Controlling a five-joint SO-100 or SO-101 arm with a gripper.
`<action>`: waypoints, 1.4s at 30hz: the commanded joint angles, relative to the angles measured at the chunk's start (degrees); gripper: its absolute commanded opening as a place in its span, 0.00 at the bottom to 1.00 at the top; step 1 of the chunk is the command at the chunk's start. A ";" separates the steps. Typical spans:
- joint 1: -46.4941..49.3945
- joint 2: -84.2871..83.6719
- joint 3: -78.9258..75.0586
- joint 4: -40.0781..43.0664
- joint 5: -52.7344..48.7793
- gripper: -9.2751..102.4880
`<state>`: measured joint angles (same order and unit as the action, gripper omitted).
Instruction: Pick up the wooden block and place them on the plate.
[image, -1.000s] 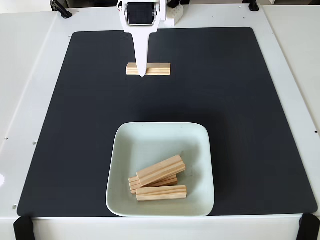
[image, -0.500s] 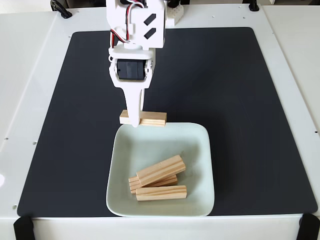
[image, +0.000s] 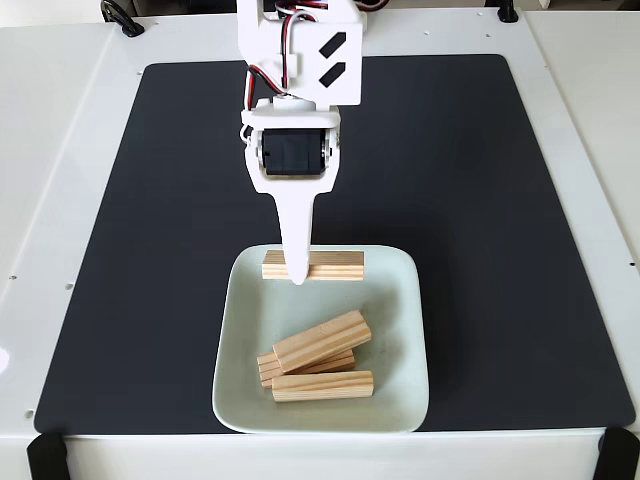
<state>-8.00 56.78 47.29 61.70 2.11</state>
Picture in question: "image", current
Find grooved wooden block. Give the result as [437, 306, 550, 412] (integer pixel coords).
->
[271, 369, 375, 404]
[261, 249, 366, 282]
[256, 349, 357, 390]
[272, 309, 374, 375]

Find pale green square plate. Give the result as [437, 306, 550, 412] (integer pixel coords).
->
[211, 243, 431, 435]

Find red black white wrist cable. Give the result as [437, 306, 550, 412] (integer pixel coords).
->
[238, 0, 331, 142]

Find large black table clamp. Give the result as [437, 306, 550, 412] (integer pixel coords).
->
[99, 0, 146, 39]

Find black rubber mat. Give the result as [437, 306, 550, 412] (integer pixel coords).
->
[33, 53, 637, 435]

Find black corner bracket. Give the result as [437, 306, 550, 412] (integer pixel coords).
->
[594, 427, 640, 480]
[26, 431, 69, 480]

